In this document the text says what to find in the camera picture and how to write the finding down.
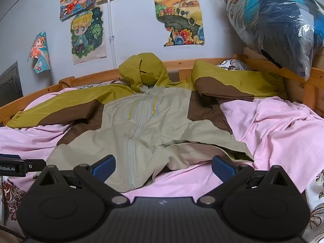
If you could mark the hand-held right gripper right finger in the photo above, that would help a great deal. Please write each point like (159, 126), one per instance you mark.
(224, 168)

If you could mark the pink blanket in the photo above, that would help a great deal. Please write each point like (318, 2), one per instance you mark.
(278, 131)

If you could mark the wooden bed frame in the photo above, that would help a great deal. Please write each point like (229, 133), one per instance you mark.
(182, 63)

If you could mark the dark framed picture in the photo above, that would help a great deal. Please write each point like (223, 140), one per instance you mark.
(10, 86)

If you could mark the clear plastic bag of clothes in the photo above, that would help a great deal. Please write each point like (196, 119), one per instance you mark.
(278, 25)

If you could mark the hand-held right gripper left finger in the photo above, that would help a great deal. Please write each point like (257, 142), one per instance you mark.
(104, 168)

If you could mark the olive beige brown hooded jacket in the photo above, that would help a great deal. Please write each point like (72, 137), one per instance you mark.
(162, 131)

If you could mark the colourful landscape wall poster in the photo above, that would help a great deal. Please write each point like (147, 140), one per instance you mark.
(181, 17)

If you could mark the green torn wall poster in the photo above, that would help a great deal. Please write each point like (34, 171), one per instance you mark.
(87, 35)

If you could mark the white wall pipe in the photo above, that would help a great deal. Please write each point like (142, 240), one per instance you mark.
(111, 30)

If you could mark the small curled cartoon poster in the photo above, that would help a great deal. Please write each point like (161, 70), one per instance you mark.
(40, 53)

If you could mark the orange-haired cartoon girl poster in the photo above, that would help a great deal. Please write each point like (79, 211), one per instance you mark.
(77, 0)

